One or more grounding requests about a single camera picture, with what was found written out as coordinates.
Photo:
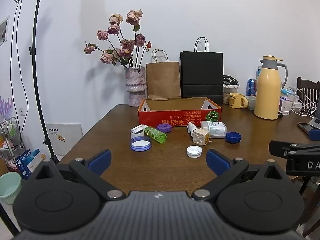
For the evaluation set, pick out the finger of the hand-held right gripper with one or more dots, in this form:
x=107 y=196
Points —
x=278 y=148
x=315 y=135

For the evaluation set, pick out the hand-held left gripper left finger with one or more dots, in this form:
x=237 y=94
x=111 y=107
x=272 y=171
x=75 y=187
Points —
x=100 y=161

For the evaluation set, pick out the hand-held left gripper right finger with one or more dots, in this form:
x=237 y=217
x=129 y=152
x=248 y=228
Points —
x=217 y=161

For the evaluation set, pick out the white screw cap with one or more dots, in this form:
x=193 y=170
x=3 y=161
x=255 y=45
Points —
x=194 y=152

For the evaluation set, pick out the blue ridged cap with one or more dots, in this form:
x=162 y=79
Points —
x=233 y=137

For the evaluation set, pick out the beige square bottle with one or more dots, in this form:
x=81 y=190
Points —
x=200 y=137

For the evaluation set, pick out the white rectangular bottle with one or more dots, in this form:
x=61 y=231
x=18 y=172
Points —
x=215 y=128

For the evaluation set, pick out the small white spray bottle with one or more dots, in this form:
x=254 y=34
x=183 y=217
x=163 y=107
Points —
x=191 y=128

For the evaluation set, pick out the white tape roll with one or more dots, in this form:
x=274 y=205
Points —
x=137 y=130

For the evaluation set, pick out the green plastic bottle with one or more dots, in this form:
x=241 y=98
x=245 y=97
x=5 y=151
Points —
x=155 y=134

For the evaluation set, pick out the purple ridged cap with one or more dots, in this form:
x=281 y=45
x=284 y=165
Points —
x=164 y=128

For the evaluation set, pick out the red cardboard box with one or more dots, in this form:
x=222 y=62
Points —
x=172 y=117

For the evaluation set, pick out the black smartphone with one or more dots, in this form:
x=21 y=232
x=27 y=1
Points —
x=304 y=128

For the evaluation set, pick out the grey laptop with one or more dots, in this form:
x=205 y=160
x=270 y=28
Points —
x=316 y=120

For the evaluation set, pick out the wooden chair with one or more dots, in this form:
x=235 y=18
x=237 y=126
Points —
x=308 y=87

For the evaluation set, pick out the pale green cup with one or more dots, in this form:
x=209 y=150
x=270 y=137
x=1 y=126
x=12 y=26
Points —
x=250 y=102

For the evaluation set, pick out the yellow thermos jug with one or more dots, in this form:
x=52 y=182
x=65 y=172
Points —
x=267 y=92

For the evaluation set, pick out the yellow bear mug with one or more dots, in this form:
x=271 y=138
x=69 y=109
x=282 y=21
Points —
x=235 y=100

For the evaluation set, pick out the blue drink can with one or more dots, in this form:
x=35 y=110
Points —
x=250 y=87

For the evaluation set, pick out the clear food container black lid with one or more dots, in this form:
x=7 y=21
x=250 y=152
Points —
x=230 y=90

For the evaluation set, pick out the blue white bags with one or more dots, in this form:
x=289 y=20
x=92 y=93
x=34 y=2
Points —
x=27 y=162

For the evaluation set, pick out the clear plastic bottle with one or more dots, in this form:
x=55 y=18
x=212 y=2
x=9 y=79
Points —
x=258 y=72

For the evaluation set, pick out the pink mottled vase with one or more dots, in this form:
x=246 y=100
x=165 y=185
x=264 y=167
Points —
x=135 y=85

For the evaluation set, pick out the black paper bag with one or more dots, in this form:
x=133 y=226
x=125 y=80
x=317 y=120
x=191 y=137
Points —
x=202 y=77

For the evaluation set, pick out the green plastic bucket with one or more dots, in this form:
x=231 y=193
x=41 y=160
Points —
x=10 y=187

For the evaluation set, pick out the brown paper bag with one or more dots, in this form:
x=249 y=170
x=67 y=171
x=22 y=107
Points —
x=163 y=80

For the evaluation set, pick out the purple plastic hangers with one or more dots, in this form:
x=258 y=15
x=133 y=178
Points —
x=5 y=106

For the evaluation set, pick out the dried pink roses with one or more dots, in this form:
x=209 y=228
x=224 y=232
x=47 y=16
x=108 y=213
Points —
x=127 y=45

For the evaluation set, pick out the black light stand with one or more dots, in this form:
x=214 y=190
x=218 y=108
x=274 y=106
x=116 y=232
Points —
x=30 y=50

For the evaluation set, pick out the white wall panel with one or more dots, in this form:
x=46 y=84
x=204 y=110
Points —
x=65 y=137

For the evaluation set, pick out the white wall outlet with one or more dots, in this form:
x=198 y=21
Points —
x=22 y=111

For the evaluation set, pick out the wall picture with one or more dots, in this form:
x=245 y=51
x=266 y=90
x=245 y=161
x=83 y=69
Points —
x=3 y=30

